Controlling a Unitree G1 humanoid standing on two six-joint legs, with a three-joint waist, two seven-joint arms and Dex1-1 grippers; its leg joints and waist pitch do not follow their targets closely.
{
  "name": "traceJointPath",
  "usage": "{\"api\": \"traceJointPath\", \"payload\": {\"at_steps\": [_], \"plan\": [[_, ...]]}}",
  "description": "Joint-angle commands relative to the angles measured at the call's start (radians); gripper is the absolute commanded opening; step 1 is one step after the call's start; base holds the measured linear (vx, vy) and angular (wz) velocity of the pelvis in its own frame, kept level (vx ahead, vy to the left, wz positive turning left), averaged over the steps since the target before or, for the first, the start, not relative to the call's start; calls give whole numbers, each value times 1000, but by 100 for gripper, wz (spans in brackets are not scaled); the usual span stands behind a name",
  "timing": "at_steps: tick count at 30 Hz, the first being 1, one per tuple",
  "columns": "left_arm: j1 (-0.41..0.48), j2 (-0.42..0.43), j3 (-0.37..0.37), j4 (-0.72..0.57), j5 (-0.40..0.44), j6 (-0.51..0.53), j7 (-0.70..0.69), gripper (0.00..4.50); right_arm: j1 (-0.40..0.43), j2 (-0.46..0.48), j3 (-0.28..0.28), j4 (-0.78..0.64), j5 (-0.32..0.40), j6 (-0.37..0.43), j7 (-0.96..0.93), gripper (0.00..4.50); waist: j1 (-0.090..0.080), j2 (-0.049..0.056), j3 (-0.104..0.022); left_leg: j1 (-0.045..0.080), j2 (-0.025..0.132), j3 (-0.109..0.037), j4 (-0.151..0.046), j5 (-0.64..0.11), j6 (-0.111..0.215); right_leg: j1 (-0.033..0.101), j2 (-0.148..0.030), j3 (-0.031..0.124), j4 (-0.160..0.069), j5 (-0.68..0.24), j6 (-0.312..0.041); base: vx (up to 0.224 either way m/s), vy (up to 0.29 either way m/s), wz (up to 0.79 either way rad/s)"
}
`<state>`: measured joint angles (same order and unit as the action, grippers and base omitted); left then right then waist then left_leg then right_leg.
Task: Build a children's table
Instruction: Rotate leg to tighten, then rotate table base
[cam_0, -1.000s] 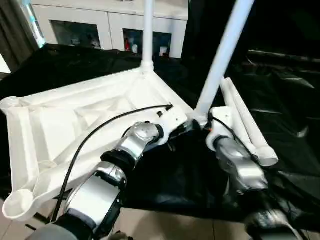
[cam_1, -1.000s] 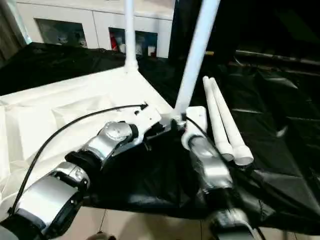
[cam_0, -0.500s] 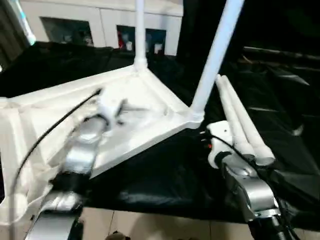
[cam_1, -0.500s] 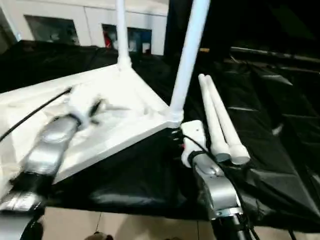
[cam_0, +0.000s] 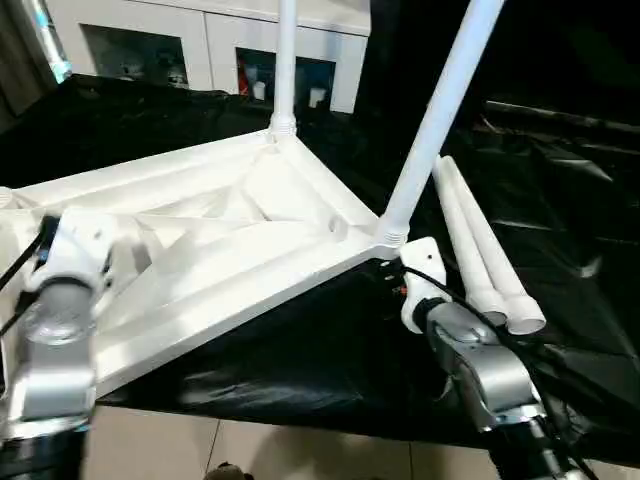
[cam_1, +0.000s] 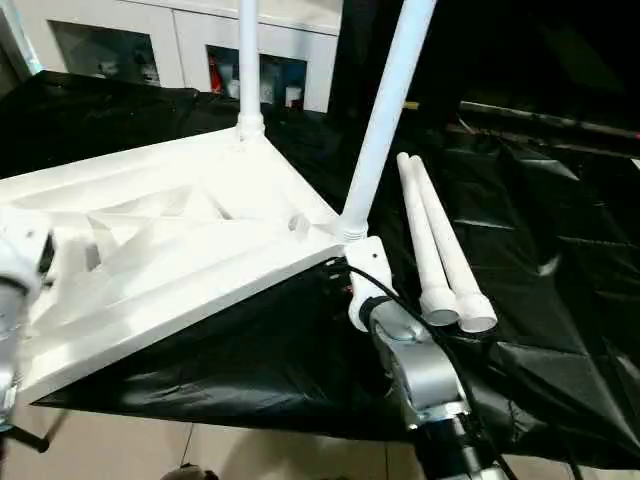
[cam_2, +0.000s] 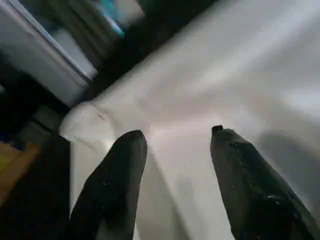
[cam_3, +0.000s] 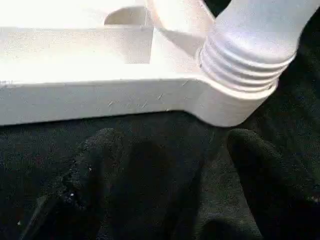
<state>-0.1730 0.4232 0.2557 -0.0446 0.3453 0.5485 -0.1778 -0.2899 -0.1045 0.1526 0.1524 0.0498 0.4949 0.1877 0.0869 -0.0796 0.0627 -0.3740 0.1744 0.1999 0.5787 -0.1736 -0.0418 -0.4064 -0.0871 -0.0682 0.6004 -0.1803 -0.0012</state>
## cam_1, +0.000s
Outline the white plastic table leg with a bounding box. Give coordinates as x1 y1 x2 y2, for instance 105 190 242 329
331 0 440 245
395 152 462 330
234 0 267 145
408 155 500 335

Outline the white plastic table top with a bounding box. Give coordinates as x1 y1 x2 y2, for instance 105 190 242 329
0 124 352 407

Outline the black plastic mat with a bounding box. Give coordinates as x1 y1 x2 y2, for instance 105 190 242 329
0 69 640 472

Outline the small white object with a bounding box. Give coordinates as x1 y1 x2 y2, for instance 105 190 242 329
537 252 564 279

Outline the dark metal rod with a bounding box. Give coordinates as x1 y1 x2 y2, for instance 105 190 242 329
458 98 640 144

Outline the white glass-door cabinet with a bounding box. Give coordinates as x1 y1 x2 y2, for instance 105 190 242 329
19 0 347 115

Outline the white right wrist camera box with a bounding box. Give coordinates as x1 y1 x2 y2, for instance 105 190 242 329
343 236 400 332

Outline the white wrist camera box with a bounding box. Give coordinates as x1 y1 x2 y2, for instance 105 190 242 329
343 236 400 332
0 206 57 307

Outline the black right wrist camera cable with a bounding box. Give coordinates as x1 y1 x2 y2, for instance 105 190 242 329
343 266 517 480

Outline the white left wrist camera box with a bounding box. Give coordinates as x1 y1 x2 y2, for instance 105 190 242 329
0 206 57 307

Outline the dark metal table frame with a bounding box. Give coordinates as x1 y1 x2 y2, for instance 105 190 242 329
8 413 67 452

